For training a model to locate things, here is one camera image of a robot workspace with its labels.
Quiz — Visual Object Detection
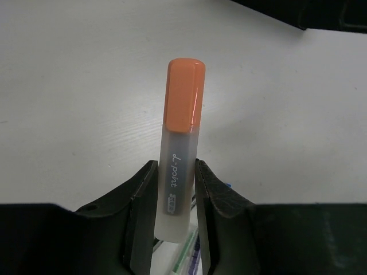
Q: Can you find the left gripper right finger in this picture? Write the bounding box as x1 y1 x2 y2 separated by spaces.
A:
195 160 366 274

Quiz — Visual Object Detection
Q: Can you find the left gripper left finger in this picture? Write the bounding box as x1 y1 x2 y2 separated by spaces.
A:
1 160 158 274

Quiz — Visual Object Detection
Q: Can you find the orange cap highlighter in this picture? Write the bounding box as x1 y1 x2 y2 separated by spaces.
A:
155 58 205 243

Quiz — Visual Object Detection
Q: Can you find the black pen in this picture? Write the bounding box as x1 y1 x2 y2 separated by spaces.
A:
153 238 164 253

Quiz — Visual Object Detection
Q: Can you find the dark cap gel pen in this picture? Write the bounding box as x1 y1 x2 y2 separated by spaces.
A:
186 237 201 275

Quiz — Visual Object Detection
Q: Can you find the green gel pen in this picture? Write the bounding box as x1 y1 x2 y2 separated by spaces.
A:
170 229 198 274

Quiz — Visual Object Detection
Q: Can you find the black slotted organizer box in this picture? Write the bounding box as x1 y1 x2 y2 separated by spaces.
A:
237 0 366 34

